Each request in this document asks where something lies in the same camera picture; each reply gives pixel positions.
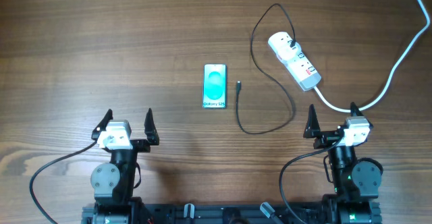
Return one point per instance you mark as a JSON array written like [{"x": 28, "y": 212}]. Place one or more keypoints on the black mounting rail base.
[{"x": 307, "y": 212}]

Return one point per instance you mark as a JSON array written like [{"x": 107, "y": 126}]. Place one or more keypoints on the white charger plug adapter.
[{"x": 288, "y": 53}]

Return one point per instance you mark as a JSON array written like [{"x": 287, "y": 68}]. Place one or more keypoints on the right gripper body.
[{"x": 327, "y": 138}]

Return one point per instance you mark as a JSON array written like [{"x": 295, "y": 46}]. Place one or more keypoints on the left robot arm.
[{"x": 114, "y": 182}]

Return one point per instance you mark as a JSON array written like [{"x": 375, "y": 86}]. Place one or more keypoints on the white power strip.
[{"x": 301, "y": 69}]

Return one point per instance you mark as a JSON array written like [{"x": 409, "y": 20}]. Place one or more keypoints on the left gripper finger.
[
  {"x": 150, "y": 129},
  {"x": 101, "y": 127}
]

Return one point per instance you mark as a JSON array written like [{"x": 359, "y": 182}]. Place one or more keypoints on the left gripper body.
[{"x": 140, "y": 146}]

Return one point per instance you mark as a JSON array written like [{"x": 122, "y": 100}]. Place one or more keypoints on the smartphone with cyan screen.
[{"x": 214, "y": 93}]

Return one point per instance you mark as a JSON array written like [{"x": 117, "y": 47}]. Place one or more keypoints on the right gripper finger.
[
  {"x": 312, "y": 127},
  {"x": 355, "y": 112}
]

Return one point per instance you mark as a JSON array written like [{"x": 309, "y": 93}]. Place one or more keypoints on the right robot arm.
[{"x": 356, "y": 181}]

